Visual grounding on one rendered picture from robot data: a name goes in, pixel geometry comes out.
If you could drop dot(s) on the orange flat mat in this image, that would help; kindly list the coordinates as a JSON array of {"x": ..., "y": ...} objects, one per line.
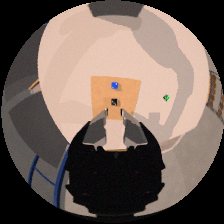
[{"x": 101, "y": 95}]

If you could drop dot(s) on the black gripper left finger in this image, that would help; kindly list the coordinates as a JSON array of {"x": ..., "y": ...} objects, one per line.
[{"x": 91, "y": 135}]

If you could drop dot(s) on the blue die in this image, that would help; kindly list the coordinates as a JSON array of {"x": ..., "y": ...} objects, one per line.
[{"x": 114, "y": 85}]

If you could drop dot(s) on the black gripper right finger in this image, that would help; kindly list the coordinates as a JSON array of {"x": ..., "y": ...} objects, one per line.
[{"x": 136, "y": 134}]

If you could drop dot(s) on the small black die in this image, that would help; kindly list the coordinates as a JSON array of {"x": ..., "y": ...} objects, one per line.
[{"x": 114, "y": 102}]

